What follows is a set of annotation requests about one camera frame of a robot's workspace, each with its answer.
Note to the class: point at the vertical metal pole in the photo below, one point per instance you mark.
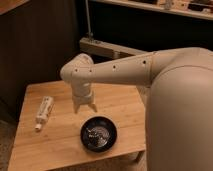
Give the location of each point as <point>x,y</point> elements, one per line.
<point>90,34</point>

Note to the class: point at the wooden shelf board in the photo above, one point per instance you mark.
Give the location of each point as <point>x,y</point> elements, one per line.
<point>187,8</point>

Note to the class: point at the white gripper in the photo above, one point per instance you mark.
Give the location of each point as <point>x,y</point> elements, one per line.
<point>83,98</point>

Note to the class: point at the black ceramic bowl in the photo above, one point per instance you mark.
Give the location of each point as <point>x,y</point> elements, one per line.
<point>98,134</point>

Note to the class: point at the small wooden table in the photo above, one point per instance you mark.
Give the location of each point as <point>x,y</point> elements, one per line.
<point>58,144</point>

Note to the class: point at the white plastic bottle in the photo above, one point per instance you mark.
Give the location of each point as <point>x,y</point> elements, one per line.
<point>44,112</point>

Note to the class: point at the long grey metal case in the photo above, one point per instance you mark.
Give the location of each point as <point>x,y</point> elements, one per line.
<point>104,49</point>

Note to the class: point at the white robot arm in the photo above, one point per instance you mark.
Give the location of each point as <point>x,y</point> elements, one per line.
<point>179,108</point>

